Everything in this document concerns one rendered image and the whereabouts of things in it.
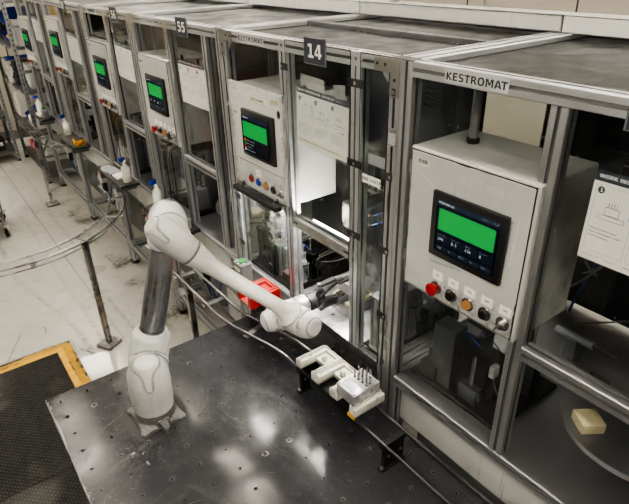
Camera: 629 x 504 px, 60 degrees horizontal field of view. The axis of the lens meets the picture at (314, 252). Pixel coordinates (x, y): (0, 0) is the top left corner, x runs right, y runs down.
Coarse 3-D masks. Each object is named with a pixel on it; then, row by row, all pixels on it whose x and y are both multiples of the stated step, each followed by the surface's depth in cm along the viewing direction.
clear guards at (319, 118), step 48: (288, 48) 194; (336, 48) 173; (288, 96) 203; (336, 96) 181; (384, 96) 162; (336, 144) 188; (384, 144) 169; (336, 192) 197; (384, 192) 176; (336, 240) 206; (288, 288) 250
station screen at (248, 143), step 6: (246, 120) 228; (252, 120) 224; (258, 126) 221; (264, 126) 218; (246, 138) 233; (246, 144) 234; (252, 144) 230; (258, 144) 226; (264, 144) 222; (246, 150) 236; (252, 150) 232; (258, 150) 227; (264, 150) 223; (258, 156) 229; (264, 156) 225
